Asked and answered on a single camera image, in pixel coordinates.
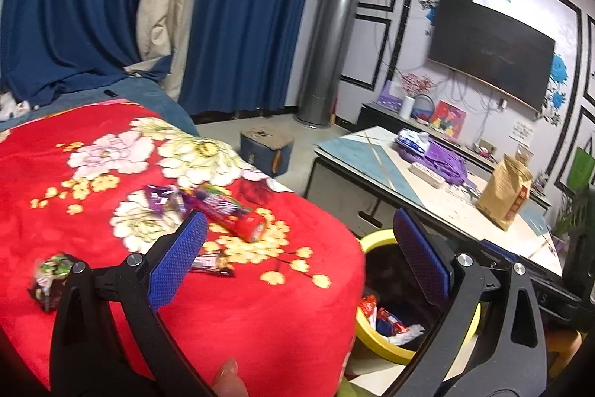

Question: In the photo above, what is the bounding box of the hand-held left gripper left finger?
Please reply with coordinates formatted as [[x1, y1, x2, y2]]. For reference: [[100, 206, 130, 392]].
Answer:
[[50, 211, 219, 397]]

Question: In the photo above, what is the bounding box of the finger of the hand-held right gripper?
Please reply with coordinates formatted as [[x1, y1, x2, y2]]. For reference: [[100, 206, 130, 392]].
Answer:
[[480, 239, 566, 287]]

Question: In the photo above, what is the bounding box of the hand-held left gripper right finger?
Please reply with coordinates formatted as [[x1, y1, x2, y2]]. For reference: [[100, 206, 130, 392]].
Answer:
[[379, 208, 550, 397]]

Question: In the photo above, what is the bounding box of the yellow trash bin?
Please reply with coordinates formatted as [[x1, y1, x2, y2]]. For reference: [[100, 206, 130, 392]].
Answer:
[[356, 228, 482, 365]]

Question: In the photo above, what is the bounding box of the person's left hand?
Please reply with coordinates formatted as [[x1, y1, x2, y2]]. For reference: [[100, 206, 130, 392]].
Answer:
[[211, 357, 250, 397]]

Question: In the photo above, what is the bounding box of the dark bar wrapper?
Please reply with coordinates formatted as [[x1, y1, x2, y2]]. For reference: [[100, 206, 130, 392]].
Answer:
[[188, 253, 236, 278]]

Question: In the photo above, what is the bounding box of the green potted plant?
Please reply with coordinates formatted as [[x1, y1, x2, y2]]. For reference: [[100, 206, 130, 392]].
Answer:
[[553, 188, 587, 240]]

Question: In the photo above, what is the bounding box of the purple snack wrapper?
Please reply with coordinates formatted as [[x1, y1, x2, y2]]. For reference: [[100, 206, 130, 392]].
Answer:
[[145, 184, 187, 217]]

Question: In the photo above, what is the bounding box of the red purple candy tube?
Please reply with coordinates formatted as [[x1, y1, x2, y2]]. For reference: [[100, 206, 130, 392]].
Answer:
[[193, 188, 267, 244]]

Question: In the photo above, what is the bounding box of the blue red snack wrapper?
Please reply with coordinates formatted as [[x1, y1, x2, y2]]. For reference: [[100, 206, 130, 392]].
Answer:
[[376, 308, 406, 335]]

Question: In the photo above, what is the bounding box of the red white snack wrapper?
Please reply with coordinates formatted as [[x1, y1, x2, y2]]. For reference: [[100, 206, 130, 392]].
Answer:
[[358, 295, 379, 326]]

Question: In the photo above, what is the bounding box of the white pink wrapper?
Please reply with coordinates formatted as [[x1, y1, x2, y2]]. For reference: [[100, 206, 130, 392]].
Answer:
[[388, 324, 425, 346]]

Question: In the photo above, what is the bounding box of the brown paper bag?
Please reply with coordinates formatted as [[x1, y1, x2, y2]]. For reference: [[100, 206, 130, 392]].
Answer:
[[475, 153, 535, 231]]

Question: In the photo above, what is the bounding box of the green bag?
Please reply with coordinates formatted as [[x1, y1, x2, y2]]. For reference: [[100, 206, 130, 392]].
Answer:
[[567, 146, 595, 189]]

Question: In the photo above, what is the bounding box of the red floral blanket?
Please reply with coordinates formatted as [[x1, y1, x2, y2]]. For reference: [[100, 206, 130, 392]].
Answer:
[[0, 99, 366, 393]]

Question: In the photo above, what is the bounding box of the purple bag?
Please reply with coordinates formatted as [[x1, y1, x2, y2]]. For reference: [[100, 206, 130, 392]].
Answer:
[[395, 137, 470, 186]]

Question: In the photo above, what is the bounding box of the tissue pack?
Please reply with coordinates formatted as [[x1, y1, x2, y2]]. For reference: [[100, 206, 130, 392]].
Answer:
[[395, 129, 433, 154]]

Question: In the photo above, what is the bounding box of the white and blue coffee table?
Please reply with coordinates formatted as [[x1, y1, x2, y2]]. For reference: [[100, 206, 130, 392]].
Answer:
[[304, 125, 566, 282]]

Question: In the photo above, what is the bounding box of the blue storage stool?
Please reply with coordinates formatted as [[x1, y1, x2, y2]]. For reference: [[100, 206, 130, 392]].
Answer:
[[239, 125, 296, 176]]

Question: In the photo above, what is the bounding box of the dark green snack wrapper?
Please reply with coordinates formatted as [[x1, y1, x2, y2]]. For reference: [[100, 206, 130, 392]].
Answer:
[[29, 253, 78, 312]]

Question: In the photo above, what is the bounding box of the colourful picture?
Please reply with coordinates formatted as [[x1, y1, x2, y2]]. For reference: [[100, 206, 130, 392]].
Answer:
[[430, 100, 467, 132]]

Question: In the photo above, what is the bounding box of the round ornament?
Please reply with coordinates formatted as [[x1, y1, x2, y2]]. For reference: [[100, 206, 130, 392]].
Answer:
[[411, 94, 438, 124]]

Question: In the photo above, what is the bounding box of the purple box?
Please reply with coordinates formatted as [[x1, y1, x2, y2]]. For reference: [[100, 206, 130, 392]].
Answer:
[[376, 80, 405, 110]]

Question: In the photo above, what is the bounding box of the blue bed cover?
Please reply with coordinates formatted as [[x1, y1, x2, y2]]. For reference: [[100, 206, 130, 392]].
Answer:
[[0, 76, 201, 138]]

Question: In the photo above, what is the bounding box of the white fabric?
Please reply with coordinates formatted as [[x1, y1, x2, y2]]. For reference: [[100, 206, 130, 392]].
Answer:
[[0, 92, 29, 121]]

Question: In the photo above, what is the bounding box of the silver tower air conditioner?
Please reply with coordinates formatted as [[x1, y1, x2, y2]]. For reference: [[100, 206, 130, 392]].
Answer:
[[295, 0, 364, 131]]

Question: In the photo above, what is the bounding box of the dark blue curtain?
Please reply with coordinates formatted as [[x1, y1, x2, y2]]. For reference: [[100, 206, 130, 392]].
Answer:
[[179, 0, 327, 117], [0, 0, 176, 110]]

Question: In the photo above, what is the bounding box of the white wall paper sheet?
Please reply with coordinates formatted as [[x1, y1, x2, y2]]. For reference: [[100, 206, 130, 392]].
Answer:
[[510, 120, 536, 145]]

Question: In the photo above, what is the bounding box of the black wall television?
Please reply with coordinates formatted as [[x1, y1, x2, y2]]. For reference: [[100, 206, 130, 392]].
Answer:
[[427, 0, 557, 113]]

